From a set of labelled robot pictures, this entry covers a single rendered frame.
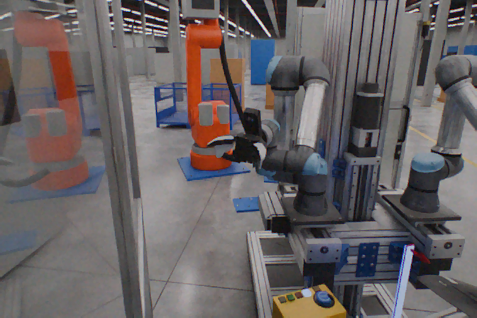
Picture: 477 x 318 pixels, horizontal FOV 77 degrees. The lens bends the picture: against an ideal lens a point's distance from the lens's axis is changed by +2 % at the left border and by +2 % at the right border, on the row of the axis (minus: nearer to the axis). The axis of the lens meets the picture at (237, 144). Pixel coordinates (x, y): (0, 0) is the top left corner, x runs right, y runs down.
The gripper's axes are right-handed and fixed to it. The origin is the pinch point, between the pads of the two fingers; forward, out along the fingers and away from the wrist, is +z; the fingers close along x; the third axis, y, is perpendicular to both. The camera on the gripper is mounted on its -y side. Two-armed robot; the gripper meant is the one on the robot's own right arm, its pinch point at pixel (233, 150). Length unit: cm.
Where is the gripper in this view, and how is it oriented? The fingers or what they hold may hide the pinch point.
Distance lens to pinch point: 75.1
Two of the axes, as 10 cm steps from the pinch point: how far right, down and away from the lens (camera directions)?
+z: -3.8, 2.7, -8.9
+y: -1.3, 9.3, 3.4
